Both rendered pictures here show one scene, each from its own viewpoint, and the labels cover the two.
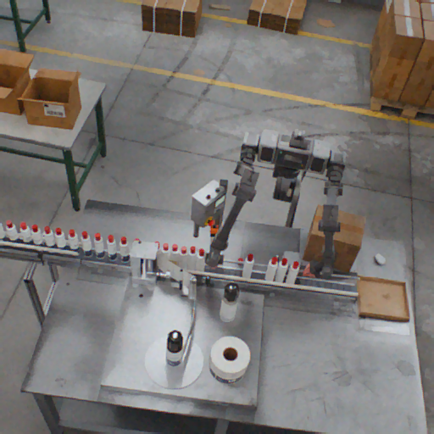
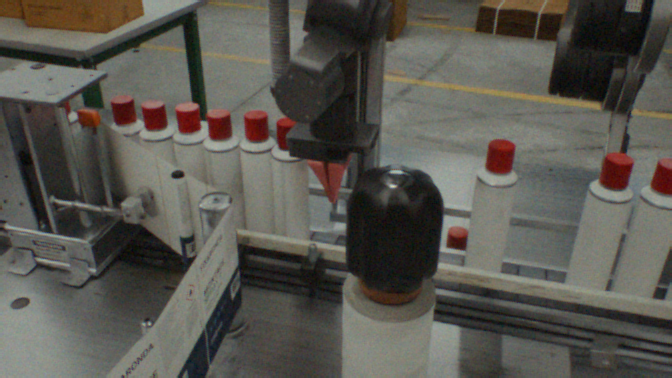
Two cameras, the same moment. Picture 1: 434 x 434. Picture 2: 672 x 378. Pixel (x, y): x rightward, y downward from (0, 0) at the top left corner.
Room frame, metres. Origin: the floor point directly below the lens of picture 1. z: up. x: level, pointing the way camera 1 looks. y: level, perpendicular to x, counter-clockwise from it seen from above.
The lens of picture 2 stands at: (1.13, -0.17, 1.43)
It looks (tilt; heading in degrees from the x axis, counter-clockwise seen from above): 31 degrees down; 16
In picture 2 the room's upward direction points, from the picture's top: straight up
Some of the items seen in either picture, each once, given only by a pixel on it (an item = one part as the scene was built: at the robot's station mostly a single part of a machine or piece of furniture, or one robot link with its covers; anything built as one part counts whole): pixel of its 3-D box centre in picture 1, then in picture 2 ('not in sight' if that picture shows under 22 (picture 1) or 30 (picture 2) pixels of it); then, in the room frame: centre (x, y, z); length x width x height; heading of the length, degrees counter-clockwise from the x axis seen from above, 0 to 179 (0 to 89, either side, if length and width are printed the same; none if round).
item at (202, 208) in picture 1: (208, 204); not in sight; (1.93, 0.07, 1.38); 0.17 x 0.10 x 0.19; 145
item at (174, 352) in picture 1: (175, 348); not in sight; (1.24, 0.14, 1.04); 0.09 x 0.09 x 0.29
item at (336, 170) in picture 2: not in sight; (324, 167); (1.78, 0.02, 1.05); 0.07 x 0.07 x 0.09; 89
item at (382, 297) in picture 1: (382, 297); not in sight; (1.84, -1.03, 0.85); 0.30 x 0.26 x 0.04; 90
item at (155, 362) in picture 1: (174, 361); not in sight; (1.24, 0.14, 0.89); 0.31 x 0.31 x 0.01
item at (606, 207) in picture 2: (271, 269); (600, 228); (1.84, -0.33, 0.98); 0.05 x 0.05 x 0.20
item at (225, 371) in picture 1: (229, 360); not in sight; (1.26, -0.14, 0.95); 0.20 x 0.20 x 0.14
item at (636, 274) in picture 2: (281, 269); (649, 235); (1.85, -0.39, 0.98); 0.05 x 0.05 x 0.20
